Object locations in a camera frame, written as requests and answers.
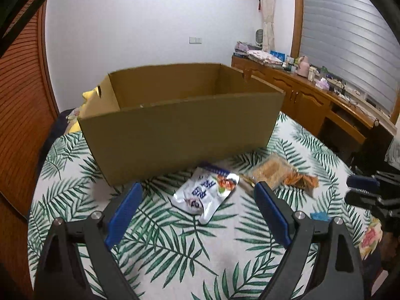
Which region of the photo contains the pink kettle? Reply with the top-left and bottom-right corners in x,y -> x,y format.
297,55 -> 311,77

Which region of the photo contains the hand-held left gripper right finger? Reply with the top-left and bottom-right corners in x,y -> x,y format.
254,180 -> 366,300

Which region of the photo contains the clear cracker packet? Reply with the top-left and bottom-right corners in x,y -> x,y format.
250,153 -> 290,191

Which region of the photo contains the purple folded cloth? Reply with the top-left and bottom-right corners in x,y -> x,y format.
234,40 -> 261,52

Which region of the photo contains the dark blue cloth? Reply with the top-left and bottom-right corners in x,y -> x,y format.
37,109 -> 79,176

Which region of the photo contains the orange brown snack packet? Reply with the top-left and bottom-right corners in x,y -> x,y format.
281,169 -> 320,191

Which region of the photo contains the wooden louvered wardrobe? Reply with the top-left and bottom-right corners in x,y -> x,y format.
0,0 -> 60,300

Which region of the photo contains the window with grey blind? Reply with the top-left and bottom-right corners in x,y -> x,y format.
290,0 -> 400,119

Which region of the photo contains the brown cardboard box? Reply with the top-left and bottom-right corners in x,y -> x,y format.
78,63 -> 286,187

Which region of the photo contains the wooden cabinet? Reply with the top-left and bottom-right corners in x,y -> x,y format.
231,54 -> 394,163

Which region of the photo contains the cream curtain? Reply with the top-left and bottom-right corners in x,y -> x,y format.
257,0 -> 276,52

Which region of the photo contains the white and blue snack packet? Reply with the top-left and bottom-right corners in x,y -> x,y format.
171,162 -> 241,226

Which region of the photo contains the leaf print bedsheet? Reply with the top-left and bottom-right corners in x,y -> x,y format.
27,111 -> 376,300

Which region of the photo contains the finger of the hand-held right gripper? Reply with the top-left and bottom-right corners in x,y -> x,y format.
346,175 -> 380,190
344,190 -> 386,208

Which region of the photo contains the floral folded cloth stack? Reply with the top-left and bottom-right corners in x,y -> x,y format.
247,49 -> 282,66

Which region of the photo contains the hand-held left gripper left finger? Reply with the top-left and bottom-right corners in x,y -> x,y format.
33,181 -> 144,300

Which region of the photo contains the floral pink quilt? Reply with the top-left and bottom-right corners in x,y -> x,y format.
359,217 -> 383,260

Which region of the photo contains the yellow plush toy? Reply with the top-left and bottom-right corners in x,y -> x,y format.
64,84 -> 105,135

